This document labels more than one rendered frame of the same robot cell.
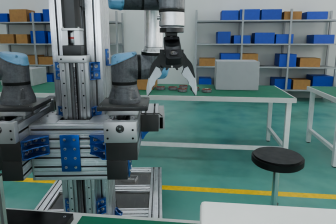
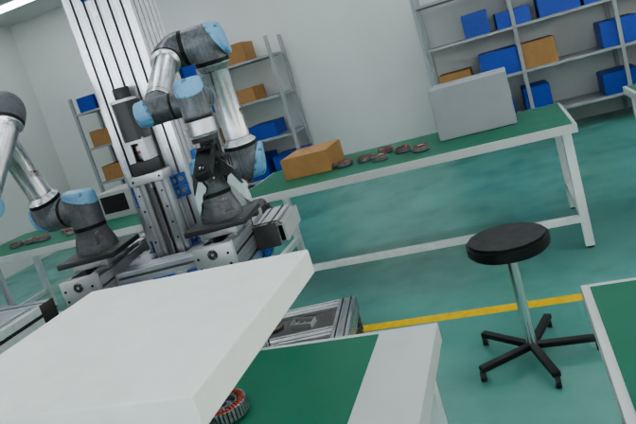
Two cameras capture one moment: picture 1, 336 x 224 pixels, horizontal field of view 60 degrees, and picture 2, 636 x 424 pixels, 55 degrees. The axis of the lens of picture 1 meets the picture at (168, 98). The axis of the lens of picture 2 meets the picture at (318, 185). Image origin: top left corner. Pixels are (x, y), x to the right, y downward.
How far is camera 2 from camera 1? 0.88 m
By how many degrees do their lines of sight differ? 12
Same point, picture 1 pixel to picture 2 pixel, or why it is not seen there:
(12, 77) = (81, 220)
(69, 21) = (129, 132)
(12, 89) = (85, 236)
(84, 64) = (162, 182)
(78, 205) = not seen: hidden behind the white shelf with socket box
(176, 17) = (200, 126)
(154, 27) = (226, 114)
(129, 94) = (221, 206)
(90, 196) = not seen: hidden behind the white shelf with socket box
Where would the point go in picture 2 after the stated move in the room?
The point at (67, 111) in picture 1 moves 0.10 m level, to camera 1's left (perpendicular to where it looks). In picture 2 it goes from (159, 246) to (134, 253)
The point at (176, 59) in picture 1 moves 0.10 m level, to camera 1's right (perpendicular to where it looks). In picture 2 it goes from (203, 174) to (240, 165)
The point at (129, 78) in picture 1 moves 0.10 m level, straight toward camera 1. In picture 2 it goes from (215, 186) to (209, 193)
